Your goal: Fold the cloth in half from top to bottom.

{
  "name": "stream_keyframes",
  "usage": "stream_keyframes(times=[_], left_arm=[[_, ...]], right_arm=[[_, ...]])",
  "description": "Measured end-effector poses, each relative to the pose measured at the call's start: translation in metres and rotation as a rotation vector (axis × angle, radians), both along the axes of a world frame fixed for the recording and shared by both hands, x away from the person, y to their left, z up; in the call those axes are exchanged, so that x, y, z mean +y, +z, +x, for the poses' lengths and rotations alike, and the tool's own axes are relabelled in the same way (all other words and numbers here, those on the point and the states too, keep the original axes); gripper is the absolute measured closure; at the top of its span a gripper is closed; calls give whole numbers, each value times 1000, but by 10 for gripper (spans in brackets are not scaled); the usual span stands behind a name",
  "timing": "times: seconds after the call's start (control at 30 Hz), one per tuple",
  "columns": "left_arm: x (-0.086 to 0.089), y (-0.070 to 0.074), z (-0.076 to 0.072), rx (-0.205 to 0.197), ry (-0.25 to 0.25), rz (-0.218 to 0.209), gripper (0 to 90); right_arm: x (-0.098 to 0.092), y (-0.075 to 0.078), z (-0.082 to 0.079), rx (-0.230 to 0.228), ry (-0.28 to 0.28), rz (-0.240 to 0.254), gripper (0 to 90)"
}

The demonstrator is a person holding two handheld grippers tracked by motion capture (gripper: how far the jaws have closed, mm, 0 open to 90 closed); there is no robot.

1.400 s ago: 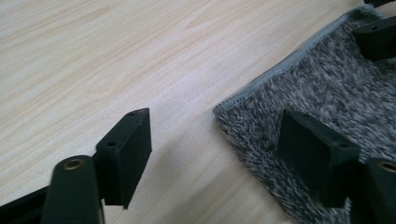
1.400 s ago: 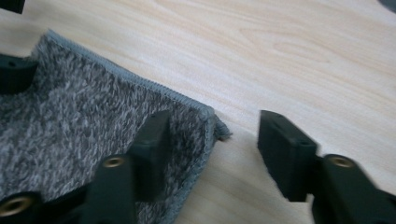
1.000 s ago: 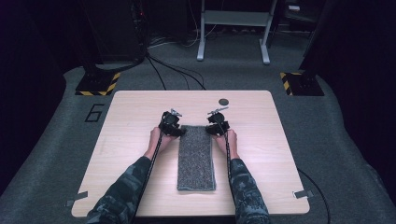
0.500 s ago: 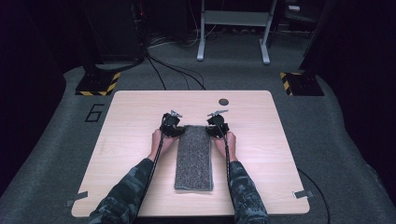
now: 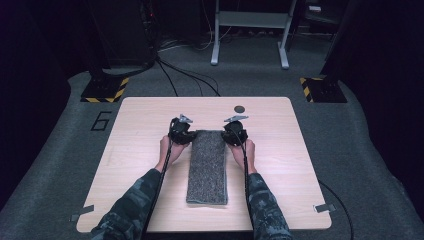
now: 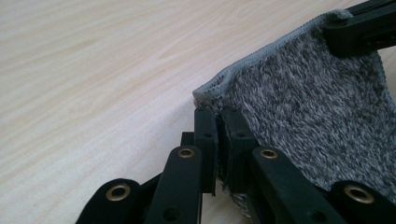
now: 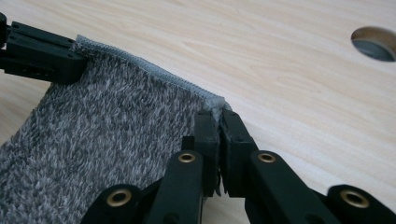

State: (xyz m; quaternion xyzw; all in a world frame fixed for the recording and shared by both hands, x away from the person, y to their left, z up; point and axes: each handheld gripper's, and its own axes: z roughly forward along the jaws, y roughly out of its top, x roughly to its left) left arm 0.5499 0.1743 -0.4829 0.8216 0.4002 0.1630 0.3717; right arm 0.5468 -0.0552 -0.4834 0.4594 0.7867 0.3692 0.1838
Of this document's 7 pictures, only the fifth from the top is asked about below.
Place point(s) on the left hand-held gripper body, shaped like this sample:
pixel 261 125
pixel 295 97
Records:
pixel 178 131

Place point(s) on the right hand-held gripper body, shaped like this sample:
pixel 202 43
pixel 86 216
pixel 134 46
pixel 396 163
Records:
pixel 238 131

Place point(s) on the black table grommet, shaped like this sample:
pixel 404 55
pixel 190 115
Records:
pixel 239 109

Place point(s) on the grey tape strip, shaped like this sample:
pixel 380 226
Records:
pixel 325 208
pixel 83 211

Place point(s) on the person's right hand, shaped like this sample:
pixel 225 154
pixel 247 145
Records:
pixel 246 156

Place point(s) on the white desk frame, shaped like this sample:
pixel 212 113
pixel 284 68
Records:
pixel 251 19

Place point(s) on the grey towel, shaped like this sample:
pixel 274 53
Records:
pixel 207 166

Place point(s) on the black stand base striped edge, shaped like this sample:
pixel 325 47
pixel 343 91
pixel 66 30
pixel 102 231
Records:
pixel 101 90
pixel 325 90

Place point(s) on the dark stand column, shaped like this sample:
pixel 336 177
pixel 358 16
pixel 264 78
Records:
pixel 120 33
pixel 338 40

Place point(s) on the person's left hand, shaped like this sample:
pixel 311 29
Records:
pixel 166 150

